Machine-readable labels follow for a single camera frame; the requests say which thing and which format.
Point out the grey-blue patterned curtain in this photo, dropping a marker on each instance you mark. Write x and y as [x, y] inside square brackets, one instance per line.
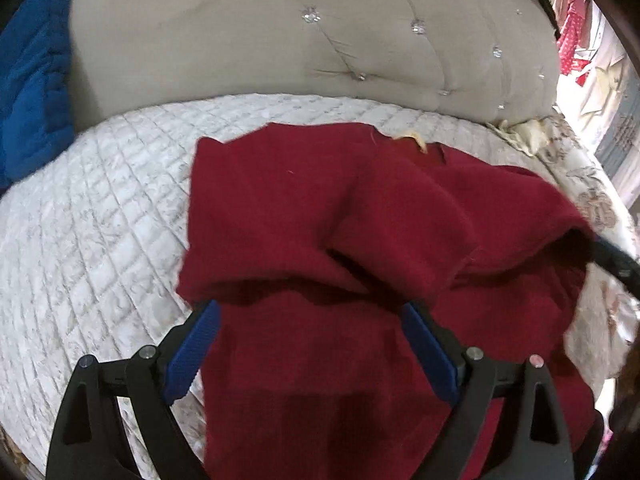
[622, 145]

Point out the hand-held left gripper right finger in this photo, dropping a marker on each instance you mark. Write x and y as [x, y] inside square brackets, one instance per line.
[430, 355]

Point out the blue quilted cushion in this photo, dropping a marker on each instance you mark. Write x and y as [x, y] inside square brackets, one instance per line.
[35, 75]

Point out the white quilted sofa cover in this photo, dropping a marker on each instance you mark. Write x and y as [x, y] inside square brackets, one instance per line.
[100, 220]

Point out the floral sofa armrest cushion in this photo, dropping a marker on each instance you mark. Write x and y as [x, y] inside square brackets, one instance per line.
[595, 195]

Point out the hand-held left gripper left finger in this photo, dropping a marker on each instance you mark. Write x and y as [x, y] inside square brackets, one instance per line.
[192, 355]

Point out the white hanging garment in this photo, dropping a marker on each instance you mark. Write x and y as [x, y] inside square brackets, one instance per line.
[602, 95]

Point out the beige tufted sofa backrest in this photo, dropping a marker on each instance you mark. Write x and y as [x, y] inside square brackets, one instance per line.
[240, 45]

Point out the red polka dot hanging garment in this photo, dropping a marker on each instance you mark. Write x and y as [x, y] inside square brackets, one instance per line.
[572, 35]

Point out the dark red knit garment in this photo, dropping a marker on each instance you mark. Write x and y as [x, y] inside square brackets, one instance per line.
[320, 220]

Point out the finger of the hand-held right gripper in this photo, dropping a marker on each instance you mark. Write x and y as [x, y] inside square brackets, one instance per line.
[617, 262]

